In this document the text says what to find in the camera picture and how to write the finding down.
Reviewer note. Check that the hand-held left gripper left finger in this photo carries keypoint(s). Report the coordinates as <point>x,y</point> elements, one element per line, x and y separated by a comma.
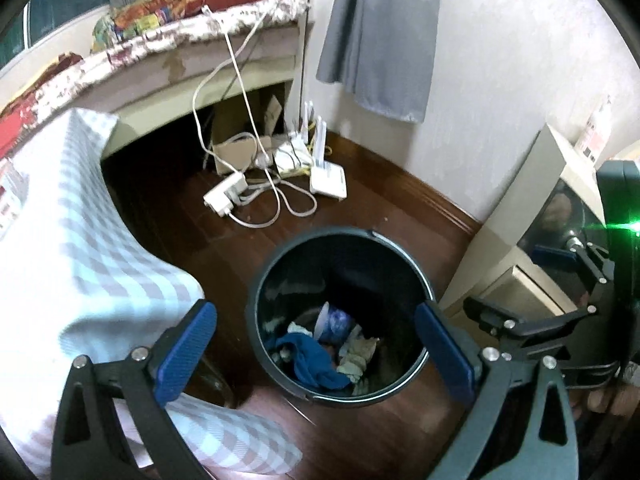
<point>187,355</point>

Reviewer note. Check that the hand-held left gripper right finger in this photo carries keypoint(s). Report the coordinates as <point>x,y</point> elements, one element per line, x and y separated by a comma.
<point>445,355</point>

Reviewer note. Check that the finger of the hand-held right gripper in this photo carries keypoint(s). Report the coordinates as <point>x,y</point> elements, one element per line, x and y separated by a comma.
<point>552,254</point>
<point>525,335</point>

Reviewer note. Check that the white tissue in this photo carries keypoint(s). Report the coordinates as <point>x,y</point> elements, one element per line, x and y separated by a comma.
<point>357,355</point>

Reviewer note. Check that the blue cup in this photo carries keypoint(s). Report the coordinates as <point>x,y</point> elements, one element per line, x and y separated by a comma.
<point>335,322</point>

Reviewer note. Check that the dark blue cloth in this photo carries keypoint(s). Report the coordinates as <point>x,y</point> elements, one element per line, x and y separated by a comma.
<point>310,360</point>

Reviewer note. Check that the black plastic bucket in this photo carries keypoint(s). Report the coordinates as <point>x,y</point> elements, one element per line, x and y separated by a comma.
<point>300,270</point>

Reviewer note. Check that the red white box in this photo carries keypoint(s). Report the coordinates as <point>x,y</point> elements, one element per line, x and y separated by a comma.
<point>10,195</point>

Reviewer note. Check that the person's right hand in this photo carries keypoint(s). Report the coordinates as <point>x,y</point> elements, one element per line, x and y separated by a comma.
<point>600,400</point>

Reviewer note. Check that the white pump bottle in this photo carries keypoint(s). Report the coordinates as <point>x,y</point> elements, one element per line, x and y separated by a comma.
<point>597,130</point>

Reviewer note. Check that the checked tablecloth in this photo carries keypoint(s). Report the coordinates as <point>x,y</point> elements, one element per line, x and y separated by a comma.
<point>75,240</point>

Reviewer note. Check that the white power strip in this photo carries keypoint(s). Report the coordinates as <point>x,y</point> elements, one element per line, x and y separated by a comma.
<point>225,192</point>

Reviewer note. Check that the cardboard box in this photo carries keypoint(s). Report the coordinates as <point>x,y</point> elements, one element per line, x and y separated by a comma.
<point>235,152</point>

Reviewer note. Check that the white router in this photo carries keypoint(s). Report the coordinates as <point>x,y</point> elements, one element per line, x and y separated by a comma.
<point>290,157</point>
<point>327,177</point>

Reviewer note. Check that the tied grey curtain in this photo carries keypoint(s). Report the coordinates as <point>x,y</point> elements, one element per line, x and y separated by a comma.
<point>380,35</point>

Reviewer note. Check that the bed with floral sheet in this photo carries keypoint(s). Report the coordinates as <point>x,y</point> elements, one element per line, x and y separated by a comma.
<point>150,60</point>

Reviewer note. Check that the colourful patterned pillow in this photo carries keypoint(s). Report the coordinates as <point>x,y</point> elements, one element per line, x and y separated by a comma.
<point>145,15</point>

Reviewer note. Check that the large sliding window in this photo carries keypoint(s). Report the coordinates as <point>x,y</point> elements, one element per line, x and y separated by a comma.
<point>60,0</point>

